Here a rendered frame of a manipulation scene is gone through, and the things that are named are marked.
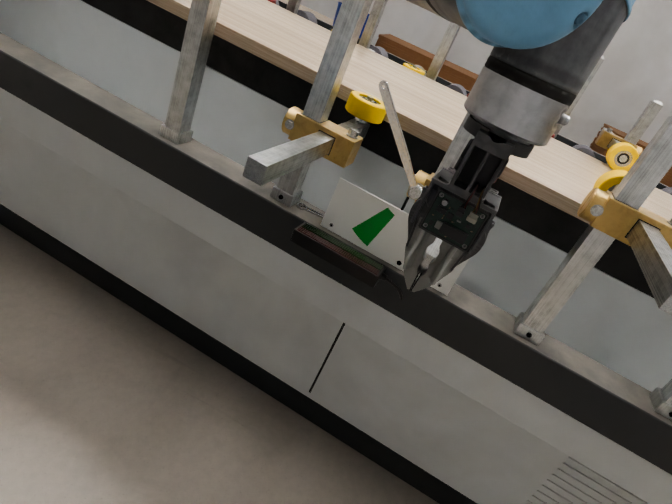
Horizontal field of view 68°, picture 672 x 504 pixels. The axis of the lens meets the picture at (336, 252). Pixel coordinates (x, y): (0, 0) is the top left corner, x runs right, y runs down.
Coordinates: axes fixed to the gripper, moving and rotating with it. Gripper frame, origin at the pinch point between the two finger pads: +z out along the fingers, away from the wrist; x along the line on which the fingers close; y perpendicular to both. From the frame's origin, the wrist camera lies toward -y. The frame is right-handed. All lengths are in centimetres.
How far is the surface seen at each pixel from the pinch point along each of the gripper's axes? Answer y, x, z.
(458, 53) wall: -736, -111, -1
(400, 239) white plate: -24.8, -5.9, 6.7
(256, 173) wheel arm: -0.6, -24.6, -1.6
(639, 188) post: -25.1, 20.9, -17.9
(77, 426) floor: -12, -52, 82
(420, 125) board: -46.1, -14.6, -8.3
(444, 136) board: -46.1, -9.3, -8.5
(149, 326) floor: -49, -63, 81
